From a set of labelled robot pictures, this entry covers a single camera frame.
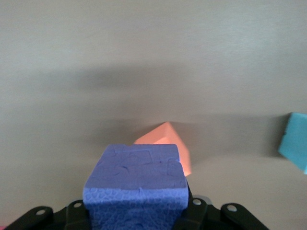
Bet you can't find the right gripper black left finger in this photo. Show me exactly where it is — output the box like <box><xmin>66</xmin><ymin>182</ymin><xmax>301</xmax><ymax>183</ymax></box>
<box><xmin>4</xmin><ymin>200</ymin><xmax>93</xmax><ymax>230</ymax></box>

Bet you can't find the blue foam cube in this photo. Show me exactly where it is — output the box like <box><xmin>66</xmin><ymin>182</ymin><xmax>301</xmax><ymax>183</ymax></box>
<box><xmin>278</xmin><ymin>112</ymin><xmax>307</xmax><ymax>175</ymax></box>

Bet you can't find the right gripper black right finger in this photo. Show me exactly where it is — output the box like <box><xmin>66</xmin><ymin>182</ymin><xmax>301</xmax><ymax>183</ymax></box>
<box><xmin>177</xmin><ymin>183</ymin><xmax>269</xmax><ymax>230</ymax></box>

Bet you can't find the purple foam cube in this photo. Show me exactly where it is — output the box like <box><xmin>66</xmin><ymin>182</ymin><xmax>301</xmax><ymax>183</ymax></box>
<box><xmin>83</xmin><ymin>143</ymin><xmax>188</xmax><ymax>230</ymax></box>

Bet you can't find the orange foam cube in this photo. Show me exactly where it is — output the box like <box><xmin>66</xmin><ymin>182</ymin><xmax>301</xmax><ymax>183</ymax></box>
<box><xmin>133</xmin><ymin>121</ymin><xmax>192</xmax><ymax>177</ymax></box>

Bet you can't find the brown paper table cover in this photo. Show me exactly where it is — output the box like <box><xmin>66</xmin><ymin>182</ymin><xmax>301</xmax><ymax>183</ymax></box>
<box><xmin>0</xmin><ymin>0</ymin><xmax>307</xmax><ymax>230</ymax></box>

